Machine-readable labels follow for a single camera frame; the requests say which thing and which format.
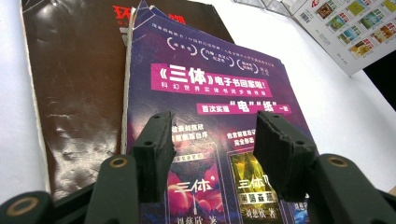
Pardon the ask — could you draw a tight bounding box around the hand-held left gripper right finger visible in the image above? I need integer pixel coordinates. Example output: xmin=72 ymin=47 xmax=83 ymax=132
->
xmin=252 ymin=110 xmax=318 ymax=203

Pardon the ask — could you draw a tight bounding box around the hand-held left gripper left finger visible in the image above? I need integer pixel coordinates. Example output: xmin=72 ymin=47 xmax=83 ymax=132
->
xmin=130 ymin=110 xmax=177 ymax=203

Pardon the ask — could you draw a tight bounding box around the dark brown magazine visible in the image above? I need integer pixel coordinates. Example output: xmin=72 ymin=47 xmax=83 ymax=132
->
xmin=21 ymin=0 xmax=234 ymax=203

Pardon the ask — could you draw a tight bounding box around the white picture-grid magazine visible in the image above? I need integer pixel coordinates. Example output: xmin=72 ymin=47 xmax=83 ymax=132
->
xmin=292 ymin=0 xmax=396 ymax=77

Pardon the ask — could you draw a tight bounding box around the clear acrylic magazine rack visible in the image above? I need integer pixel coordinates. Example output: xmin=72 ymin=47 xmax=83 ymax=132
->
xmin=233 ymin=0 xmax=300 ymax=17

